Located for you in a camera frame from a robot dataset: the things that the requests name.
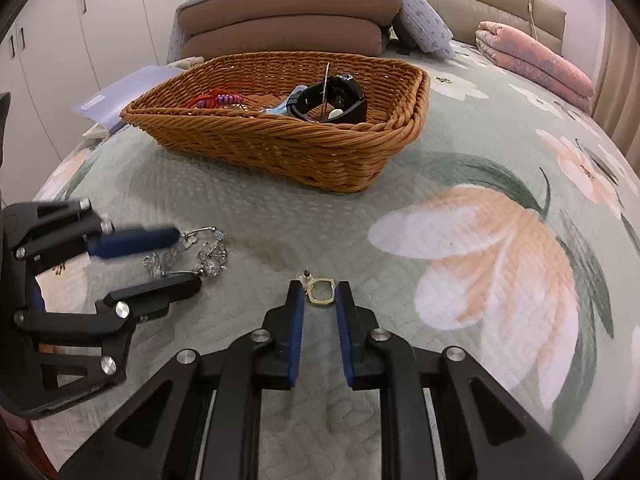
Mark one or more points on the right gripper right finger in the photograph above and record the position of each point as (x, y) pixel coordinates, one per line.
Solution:
(442, 409)

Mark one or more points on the beige curtain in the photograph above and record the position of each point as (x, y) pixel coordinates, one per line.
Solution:
(617, 105)

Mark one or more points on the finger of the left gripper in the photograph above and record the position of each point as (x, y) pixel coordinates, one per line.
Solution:
(120, 244)
(151, 300)

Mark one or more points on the blue book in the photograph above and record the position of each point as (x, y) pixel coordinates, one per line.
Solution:
(105, 107)

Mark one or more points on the cream fluffy cloth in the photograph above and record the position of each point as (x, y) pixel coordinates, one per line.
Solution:
(187, 63)

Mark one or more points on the crystal bead bracelet blue tag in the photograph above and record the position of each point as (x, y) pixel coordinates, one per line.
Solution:
(203, 252)

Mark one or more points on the black wrist watch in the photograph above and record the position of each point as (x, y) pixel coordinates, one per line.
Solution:
(337, 99)

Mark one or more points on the folded pink quilt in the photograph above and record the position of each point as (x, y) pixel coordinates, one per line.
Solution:
(514, 50)

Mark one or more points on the brown wicker basket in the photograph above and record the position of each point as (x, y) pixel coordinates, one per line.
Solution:
(218, 110)

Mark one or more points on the white wardrobe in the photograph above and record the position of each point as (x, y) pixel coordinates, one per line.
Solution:
(56, 53)

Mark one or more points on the folded brown duvet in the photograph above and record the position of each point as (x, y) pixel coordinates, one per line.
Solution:
(219, 27)

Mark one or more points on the floral green bedspread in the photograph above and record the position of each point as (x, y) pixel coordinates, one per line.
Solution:
(509, 228)

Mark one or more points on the beige padded headboard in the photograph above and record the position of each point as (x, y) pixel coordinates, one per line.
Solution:
(540, 19)

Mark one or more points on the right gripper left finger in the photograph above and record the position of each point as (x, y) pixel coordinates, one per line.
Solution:
(198, 417)

